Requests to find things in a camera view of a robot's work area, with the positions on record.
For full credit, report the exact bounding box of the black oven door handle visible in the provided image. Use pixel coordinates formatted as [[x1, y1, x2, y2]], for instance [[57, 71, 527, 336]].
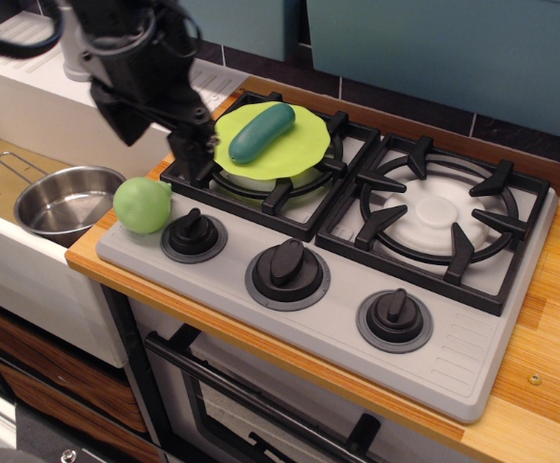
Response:
[[145, 332, 380, 462]]

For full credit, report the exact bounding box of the black stove knob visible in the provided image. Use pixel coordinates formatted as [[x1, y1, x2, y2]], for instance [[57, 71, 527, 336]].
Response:
[[356, 288, 434, 354], [160, 207, 227, 264], [245, 238, 331, 312]]

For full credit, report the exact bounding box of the black burner grate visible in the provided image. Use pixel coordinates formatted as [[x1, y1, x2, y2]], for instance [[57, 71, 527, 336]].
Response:
[[160, 92, 381, 241], [316, 134, 555, 315]]

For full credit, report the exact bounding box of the dark green toy cucumber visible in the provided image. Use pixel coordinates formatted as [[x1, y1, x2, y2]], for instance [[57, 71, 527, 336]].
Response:
[[228, 103, 296, 165]]

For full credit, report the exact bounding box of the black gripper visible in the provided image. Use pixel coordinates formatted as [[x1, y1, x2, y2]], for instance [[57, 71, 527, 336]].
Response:
[[82, 36, 217, 188]]

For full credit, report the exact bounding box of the black middle stove knob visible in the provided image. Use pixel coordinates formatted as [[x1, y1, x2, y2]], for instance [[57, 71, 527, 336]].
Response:
[[245, 238, 331, 312]]

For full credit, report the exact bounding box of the white left burner cap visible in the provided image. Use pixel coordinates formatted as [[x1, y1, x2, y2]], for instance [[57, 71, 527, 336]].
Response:
[[218, 168, 329, 199]]

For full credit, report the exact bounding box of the white burner cap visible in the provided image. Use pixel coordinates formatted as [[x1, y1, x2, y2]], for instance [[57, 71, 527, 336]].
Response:
[[218, 168, 329, 199], [384, 174, 490, 256]]

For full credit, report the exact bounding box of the lime green plastic plate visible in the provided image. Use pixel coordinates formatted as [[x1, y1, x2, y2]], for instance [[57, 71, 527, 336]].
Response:
[[214, 101, 331, 179]]

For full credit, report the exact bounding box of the black left burner grate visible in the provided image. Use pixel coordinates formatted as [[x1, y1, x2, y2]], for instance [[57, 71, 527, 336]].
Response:
[[160, 92, 381, 241]]

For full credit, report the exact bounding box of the light green toy pear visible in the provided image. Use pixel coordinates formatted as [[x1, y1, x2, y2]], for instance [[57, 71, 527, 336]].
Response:
[[113, 177, 173, 234]]

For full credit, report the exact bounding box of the black left stove knob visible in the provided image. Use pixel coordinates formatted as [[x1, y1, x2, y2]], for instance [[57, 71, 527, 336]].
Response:
[[160, 207, 227, 264]]

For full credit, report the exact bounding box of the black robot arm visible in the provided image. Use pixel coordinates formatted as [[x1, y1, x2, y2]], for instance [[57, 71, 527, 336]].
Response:
[[70, 1, 218, 187]]

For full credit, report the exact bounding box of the black right burner grate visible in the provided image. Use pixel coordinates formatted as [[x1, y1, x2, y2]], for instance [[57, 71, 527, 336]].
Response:
[[316, 134, 555, 315]]

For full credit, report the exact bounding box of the grey toy stove top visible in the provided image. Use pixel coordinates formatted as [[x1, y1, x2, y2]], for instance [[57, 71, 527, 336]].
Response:
[[94, 109, 560, 425]]

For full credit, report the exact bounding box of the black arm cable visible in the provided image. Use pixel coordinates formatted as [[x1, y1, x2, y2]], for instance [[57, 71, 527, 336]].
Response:
[[0, 0, 67, 62]]

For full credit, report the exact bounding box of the black right stove knob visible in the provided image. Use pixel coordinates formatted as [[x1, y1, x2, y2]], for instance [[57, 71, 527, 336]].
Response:
[[356, 288, 434, 354]]

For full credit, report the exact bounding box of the grey toy faucet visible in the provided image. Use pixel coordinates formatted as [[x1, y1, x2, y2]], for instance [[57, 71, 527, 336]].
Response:
[[60, 6, 91, 82]]

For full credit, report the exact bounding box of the white toy sink unit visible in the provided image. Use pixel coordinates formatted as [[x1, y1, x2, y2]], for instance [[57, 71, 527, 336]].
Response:
[[0, 10, 252, 370]]

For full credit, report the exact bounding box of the small stainless steel pot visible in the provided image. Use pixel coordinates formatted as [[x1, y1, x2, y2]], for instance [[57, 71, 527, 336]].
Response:
[[0, 151, 125, 248]]

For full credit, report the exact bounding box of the white right burner cap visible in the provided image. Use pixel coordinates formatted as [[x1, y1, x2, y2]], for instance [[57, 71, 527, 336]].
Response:
[[384, 174, 490, 256]]

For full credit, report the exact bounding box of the wood grain drawer front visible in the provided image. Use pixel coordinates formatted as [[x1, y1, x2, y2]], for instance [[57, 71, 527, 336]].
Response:
[[0, 307, 147, 436]]

